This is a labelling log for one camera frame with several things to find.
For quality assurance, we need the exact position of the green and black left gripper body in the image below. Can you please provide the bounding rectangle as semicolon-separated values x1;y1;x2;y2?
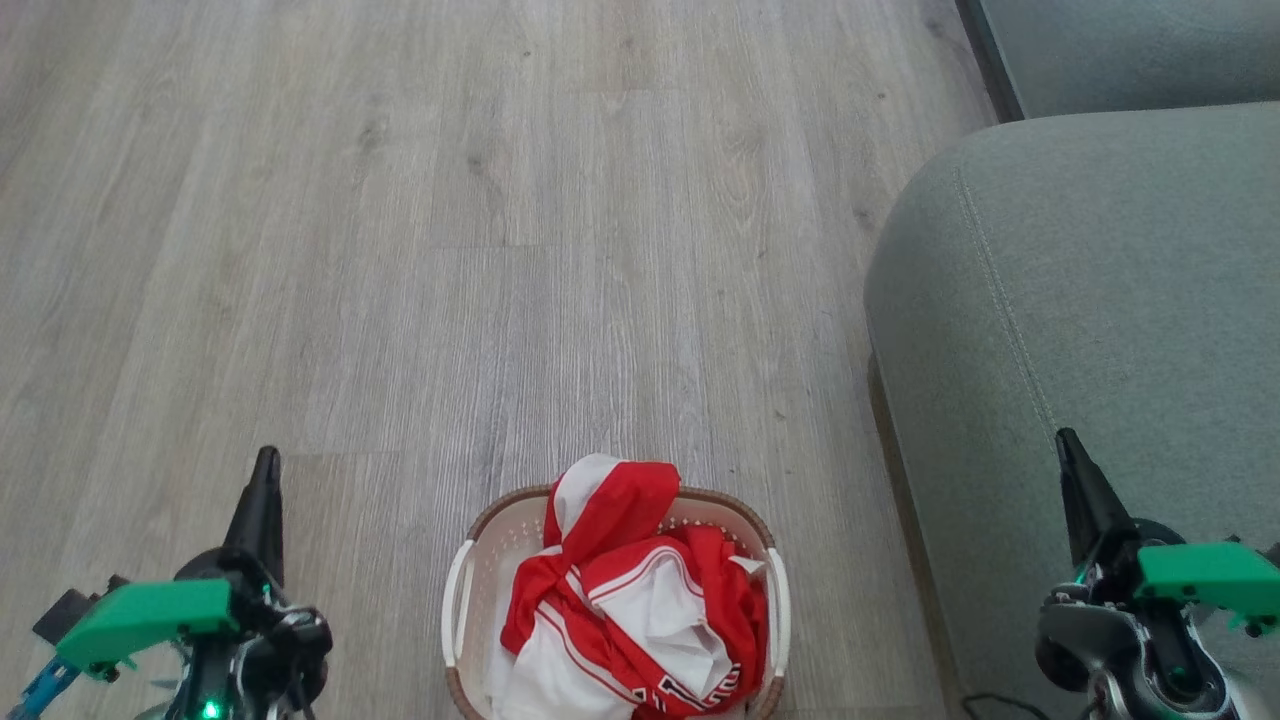
55;548;333;720

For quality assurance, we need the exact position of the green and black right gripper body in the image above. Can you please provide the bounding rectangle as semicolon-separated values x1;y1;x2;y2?
1075;518;1280;638

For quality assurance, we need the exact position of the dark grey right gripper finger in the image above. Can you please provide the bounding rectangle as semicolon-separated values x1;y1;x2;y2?
1055;428;1139;569

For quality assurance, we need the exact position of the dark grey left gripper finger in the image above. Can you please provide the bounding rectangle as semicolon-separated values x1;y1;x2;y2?
222;446;287;589

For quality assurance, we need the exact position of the red and white jersey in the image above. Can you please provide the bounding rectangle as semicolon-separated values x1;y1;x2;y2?
486;453;771;720

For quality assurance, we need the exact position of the grey fabric sofa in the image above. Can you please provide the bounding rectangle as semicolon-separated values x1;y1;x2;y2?
864;0;1280;720

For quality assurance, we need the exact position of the white laundry basket brown rim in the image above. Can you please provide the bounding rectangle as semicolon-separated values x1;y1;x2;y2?
442;484;792;720

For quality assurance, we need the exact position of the blue cable connector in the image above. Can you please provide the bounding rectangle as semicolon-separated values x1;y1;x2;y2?
8;655;83;720

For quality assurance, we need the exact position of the thin black cable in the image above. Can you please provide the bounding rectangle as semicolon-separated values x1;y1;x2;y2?
960;692;1053;720

